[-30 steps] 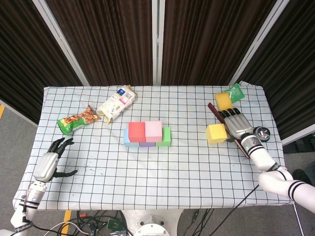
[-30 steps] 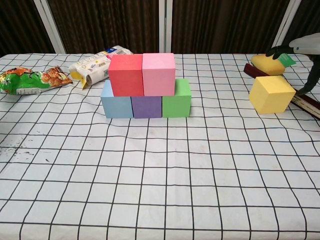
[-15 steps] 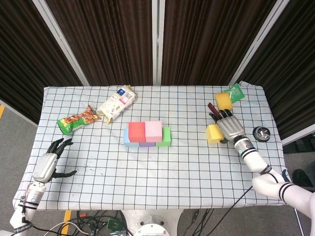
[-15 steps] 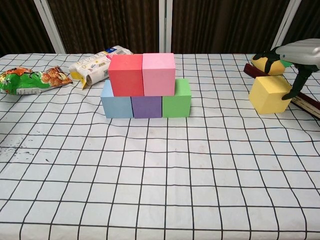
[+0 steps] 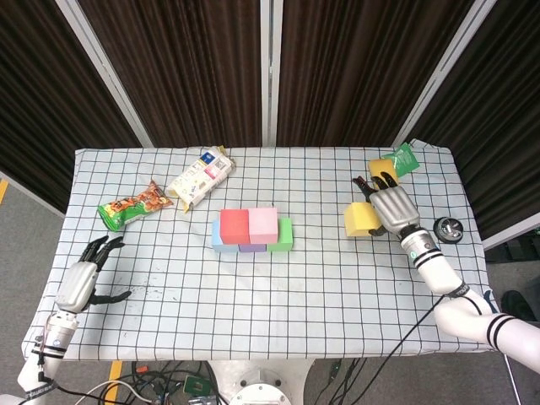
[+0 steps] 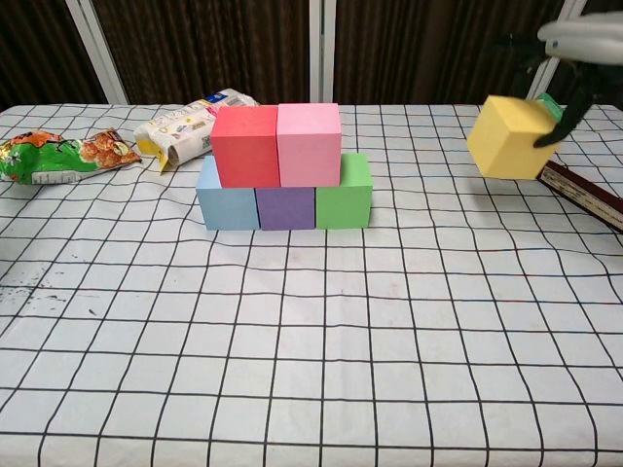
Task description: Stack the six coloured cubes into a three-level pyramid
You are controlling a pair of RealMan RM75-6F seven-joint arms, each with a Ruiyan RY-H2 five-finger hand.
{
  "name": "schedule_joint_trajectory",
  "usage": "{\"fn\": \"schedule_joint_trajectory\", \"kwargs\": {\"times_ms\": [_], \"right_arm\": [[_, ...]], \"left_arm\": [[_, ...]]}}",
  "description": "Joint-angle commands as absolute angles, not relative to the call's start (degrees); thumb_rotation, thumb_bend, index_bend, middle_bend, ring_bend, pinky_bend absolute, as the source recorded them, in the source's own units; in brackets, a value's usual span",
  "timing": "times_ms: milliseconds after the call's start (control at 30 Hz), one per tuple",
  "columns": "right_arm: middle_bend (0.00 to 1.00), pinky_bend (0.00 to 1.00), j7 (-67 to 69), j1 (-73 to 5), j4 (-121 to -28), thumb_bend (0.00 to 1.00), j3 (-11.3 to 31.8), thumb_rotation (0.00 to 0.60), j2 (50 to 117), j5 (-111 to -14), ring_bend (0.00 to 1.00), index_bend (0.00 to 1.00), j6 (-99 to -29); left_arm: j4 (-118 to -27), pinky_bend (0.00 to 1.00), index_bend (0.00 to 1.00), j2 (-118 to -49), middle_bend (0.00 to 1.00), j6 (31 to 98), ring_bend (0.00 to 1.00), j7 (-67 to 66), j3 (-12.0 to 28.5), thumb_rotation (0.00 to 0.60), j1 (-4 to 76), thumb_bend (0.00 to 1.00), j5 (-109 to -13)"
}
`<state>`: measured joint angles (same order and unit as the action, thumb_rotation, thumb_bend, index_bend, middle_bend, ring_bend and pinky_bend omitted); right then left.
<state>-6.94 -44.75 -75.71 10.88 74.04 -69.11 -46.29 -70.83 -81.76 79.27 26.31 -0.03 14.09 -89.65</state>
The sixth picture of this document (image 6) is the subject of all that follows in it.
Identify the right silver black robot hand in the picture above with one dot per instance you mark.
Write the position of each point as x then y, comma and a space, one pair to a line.
579, 44

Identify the yellow foam cube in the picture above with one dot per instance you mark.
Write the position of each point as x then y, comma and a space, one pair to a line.
506, 141

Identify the green foam cube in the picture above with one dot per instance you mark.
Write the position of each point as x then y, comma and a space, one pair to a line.
345, 204

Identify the pink foam cube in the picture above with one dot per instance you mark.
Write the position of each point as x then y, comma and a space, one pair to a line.
309, 146

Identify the red foam cube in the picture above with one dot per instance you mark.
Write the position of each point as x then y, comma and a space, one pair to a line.
243, 151

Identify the light blue foam cube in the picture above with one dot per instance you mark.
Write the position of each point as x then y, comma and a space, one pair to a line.
229, 204

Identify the dark brown ribbed partition panel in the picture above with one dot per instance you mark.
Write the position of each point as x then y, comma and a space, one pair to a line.
194, 44
34, 48
603, 87
414, 48

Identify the green sachet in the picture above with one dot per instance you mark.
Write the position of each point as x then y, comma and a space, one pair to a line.
552, 107

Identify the dark red long box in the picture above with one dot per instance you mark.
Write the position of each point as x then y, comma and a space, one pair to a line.
584, 192

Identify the purple foam cube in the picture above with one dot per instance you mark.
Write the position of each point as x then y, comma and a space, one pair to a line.
287, 209

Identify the white snack package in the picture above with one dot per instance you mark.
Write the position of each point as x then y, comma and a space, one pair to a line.
185, 129

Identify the green orange snack bag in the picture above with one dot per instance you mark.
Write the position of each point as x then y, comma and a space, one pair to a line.
63, 155

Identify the white partition post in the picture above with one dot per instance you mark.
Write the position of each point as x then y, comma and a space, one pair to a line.
547, 73
322, 48
98, 48

